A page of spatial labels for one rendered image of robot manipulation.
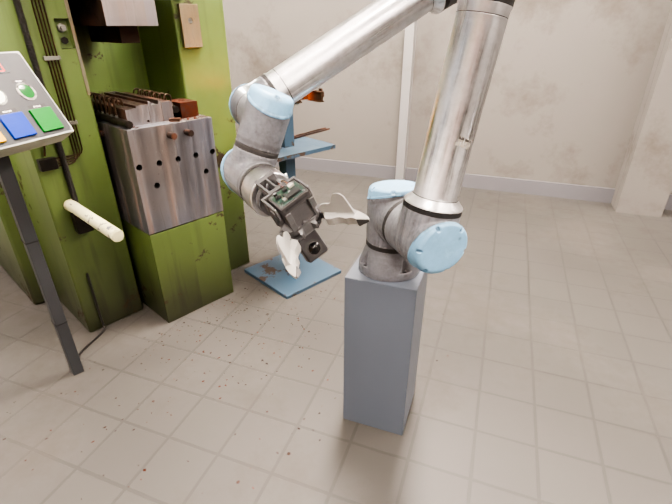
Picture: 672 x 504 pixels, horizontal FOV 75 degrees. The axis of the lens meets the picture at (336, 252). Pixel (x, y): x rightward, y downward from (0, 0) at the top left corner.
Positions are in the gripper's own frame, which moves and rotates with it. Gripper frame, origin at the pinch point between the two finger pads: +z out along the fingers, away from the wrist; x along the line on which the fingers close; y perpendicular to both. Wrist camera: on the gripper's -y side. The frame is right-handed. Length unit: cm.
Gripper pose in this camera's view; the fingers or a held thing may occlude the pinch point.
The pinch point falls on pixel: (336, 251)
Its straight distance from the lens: 69.0
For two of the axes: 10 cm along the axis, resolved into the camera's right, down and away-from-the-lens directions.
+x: 7.7, -6.1, 2.0
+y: -3.3, -6.5, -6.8
